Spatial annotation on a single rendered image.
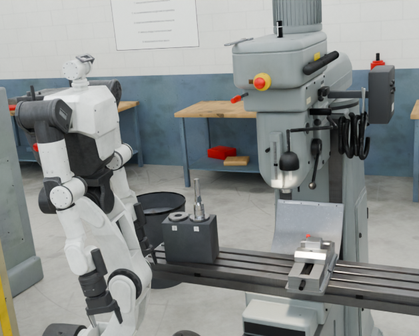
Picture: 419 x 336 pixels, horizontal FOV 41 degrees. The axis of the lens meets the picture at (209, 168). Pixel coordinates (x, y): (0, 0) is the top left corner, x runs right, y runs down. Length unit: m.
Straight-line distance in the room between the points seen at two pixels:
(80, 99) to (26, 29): 6.40
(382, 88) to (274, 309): 0.98
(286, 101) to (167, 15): 5.13
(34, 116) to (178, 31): 5.23
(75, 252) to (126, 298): 0.34
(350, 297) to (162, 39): 5.35
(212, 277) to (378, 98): 1.01
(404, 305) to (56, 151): 1.38
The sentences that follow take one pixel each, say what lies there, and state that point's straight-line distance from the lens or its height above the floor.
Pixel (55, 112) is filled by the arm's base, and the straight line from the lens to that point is 1.88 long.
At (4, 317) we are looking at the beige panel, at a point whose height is 0.39.
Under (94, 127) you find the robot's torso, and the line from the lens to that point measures 2.00.
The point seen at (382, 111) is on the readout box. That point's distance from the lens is 2.32.
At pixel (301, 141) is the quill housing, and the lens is 2.13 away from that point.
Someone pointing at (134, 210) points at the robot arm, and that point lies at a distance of 2.43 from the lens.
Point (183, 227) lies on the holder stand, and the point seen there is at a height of 1.11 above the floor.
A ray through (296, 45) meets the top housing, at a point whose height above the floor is 1.87.
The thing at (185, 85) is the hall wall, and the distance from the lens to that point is 7.07.
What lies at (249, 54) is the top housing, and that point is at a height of 1.85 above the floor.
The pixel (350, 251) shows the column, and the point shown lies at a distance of 2.76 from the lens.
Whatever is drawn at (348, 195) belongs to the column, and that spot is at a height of 1.14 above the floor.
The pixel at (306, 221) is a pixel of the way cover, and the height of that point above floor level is 1.02.
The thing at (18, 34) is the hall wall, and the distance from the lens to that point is 8.48.
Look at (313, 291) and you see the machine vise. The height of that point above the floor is 0.96.
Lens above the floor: 2.04
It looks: 17 degrees down
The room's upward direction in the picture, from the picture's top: 5 degrees counter-clockwise
